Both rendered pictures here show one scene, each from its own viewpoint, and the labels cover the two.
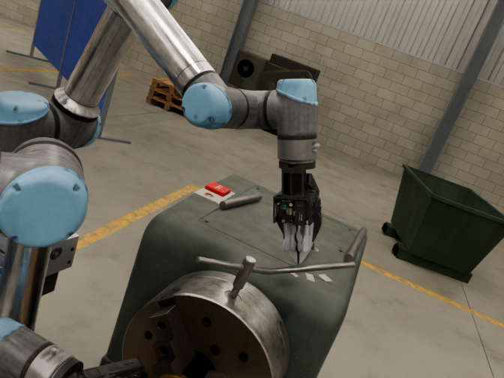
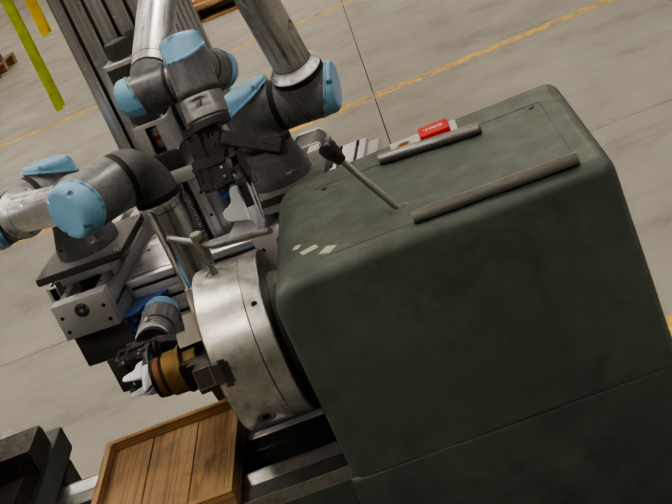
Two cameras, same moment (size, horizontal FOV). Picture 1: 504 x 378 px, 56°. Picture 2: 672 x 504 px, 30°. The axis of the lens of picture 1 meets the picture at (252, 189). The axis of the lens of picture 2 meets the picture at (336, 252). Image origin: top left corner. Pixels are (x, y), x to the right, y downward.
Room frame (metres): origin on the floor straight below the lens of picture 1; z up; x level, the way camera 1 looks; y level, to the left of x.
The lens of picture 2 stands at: (0.80, -2.16, 2.00)
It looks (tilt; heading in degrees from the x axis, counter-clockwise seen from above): 21 degrees down; 84
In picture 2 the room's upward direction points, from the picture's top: 24 degrees counter-clockwise
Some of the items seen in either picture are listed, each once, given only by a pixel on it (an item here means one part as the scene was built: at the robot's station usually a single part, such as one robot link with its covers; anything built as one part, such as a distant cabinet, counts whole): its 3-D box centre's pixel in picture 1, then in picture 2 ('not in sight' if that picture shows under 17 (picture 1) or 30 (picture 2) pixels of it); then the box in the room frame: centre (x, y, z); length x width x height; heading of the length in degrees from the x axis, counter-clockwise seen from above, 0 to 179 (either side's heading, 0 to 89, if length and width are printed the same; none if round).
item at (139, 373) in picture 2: not in sight; (137, 376); (0.58, 0.02, 1.10); 0.09 x 0.06 x 0.03; 76
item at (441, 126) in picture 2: (217, 190); (434, 131); (1.29, 0.09, 1.26); 0.06 x 0.06 x 0.02; 77
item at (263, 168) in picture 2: not in sight; (273, 158); (1.03, 0.56, 1.21); 0.15 x 0.15 x 0.10
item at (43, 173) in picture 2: not in sight; (54, 185); (0.55, 0.72, 1.33); 0.13 x 0.12 x 0.14; 29
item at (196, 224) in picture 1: (253, 286); (459, 269); (1.20, -0.10, 1.06); 0.59 x 0.48 x 0.39; 167
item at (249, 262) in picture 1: (238, 284); (208, 260); (0.80, -0.04, 1.26); 0.02 x 0.02 x 0.12
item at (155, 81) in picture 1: (181, 97); not in sight; (8.82, 1.82, 0.22); 1.25 x 0.86 x 0.44; 172
